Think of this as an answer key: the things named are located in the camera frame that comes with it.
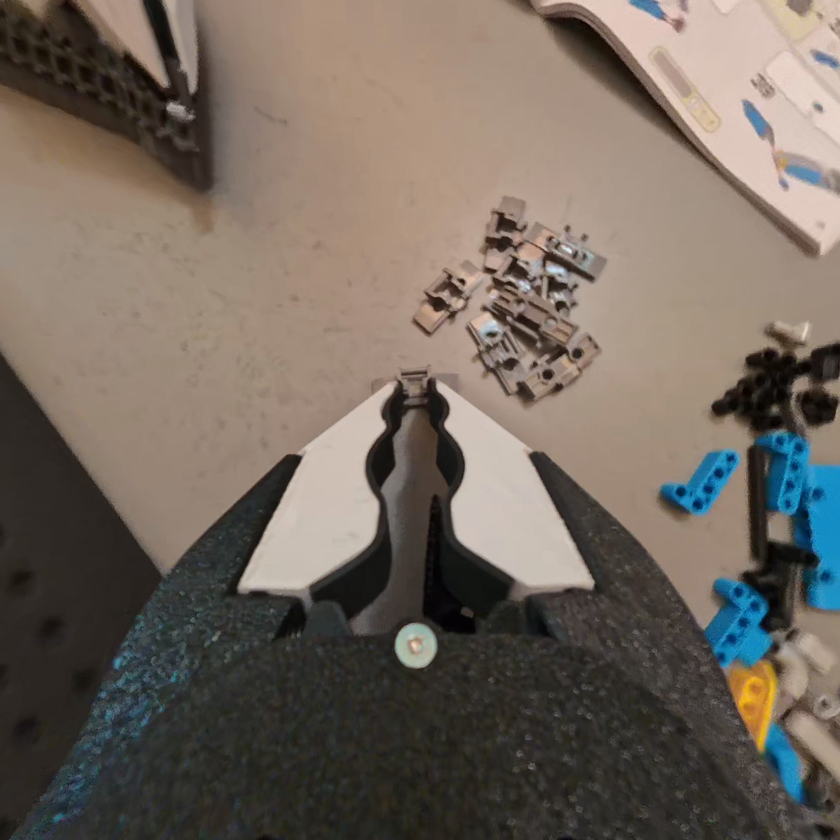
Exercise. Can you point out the black perforated pad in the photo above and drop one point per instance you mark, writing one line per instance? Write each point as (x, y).
(52, 558)

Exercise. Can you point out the pile of small building bricks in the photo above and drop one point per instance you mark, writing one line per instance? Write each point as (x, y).
(794, 485)

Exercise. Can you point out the pile of grey links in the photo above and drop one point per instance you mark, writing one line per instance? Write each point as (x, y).
(531, 315)

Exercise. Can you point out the open instruction booklet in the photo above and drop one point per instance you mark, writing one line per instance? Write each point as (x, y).
(754, 79)

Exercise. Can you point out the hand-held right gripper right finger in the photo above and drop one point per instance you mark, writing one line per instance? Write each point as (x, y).
(518, 518)

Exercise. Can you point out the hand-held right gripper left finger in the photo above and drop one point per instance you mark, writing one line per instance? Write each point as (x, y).
(315, 518)

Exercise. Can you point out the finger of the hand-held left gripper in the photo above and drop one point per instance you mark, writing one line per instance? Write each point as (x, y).
(128, 33)
(184, 39)

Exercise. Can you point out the grey desk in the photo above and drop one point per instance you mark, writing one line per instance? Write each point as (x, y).
(328, 229)

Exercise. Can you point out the single grey track link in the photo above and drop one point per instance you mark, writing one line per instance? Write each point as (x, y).
(415, 380)

